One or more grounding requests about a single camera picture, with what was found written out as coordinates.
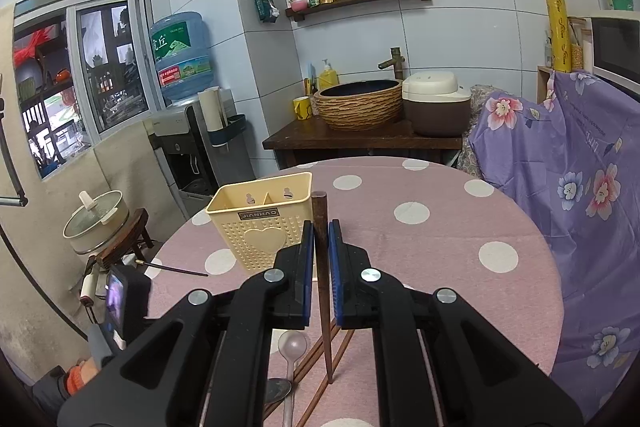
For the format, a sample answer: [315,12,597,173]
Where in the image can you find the white electric cooking pot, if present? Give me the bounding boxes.
[63,190,130,256]

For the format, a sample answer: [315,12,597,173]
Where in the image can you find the white paper cup stack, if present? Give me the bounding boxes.
[198,87,229,130]

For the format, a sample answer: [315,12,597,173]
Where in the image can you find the thin black chopstick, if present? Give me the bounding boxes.
[135,259,209,278]

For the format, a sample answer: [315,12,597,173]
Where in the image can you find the dark wooden counter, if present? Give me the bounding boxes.
[262,116,463,168]

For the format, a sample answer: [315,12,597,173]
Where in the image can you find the sliding glass window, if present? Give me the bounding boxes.
[12,0,157,180]

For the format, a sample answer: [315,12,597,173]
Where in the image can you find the yellow wrap roll box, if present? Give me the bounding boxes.
[544,0,574,73]

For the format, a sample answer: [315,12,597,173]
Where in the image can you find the white microwave oven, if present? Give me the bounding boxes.
[582,11,640,96]

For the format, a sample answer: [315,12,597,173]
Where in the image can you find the cream plastic utensil holder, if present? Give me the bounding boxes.
[206,172,316,274]

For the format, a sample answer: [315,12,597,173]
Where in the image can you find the woven basket wash basin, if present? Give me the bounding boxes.
[313,79,404,132]

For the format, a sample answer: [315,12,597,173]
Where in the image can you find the clear storage jar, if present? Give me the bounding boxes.
[569,17,586,70]

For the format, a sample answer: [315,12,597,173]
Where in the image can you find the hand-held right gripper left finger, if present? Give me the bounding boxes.
[57,219,317,427]

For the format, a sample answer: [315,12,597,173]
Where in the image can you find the light wooden shelf box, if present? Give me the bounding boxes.
[537,65,556,106]

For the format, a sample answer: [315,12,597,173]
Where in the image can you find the green hanging packet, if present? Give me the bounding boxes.
[252,0,280,24]

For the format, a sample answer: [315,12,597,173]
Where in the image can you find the grey floral cloth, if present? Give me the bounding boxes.
[456,84,497,178]

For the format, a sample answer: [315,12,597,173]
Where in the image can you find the blue water jug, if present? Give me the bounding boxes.
[149,11,214,104]

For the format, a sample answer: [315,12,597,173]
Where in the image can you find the grey water dispenser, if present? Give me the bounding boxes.
[150,101,257,219]

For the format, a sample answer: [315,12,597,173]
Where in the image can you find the dark brown wooden chopstick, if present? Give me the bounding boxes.
[294,331,357,427]
[294,333,331,383]
[311,190,336,384]

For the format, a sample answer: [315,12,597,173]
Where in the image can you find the dark wooden stool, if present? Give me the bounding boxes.
[94,208,154,274]

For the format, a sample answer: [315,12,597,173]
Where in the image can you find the dark teal wall holder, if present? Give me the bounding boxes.
[207,114,247,146]

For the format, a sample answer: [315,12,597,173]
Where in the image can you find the pink polka-dot tablecloth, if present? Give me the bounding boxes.
[145,156,565,427]

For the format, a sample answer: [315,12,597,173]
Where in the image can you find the bamboo style faucet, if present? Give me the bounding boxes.
[377,47,407,80]

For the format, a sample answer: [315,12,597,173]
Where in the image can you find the white and brown rice cooker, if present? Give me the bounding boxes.
[402,72,472,138]

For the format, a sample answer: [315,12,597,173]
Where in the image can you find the yellow soap pump bottle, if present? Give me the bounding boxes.
[318,58,340,90]

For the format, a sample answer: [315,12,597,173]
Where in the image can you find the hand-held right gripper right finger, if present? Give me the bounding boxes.
[327,219,583,427]

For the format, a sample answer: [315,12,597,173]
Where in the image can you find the purple floral cloth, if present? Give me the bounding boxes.
[470,69,640,410]

